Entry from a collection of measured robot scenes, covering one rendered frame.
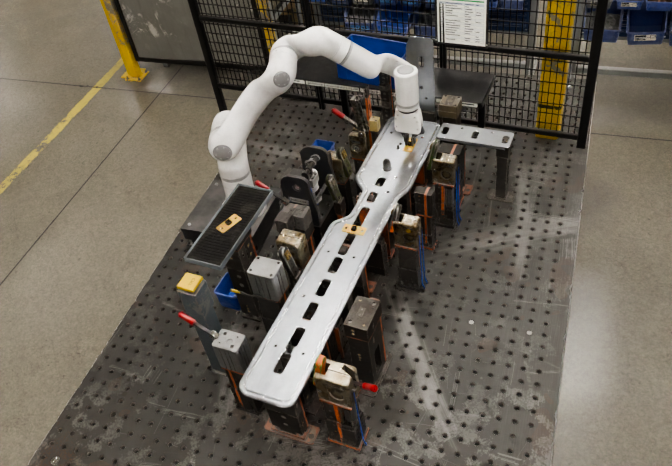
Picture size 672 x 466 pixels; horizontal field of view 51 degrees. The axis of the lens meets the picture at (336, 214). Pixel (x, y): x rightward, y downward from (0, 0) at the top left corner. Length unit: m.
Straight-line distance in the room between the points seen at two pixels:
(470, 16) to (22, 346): 2.70
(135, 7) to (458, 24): 2.82
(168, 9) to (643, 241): 3.35
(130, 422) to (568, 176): 1.97
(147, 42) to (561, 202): 3.40
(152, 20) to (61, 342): 2.43
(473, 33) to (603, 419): 1.68
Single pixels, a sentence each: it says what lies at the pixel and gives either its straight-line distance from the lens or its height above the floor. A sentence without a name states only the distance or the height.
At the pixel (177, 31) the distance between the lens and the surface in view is 5.19.
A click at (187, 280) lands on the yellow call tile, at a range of 2.22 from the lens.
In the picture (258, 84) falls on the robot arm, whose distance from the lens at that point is 2.51.
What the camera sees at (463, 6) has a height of 1.33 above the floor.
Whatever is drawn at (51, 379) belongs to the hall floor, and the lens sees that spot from 3.75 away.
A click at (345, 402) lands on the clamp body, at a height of 0.97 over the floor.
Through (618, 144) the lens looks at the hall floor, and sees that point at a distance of 4.45.
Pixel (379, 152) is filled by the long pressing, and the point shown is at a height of 1.00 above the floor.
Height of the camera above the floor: 2.74
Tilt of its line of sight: 43 degrees down
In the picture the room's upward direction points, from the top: 10 degrees counter-clockwise
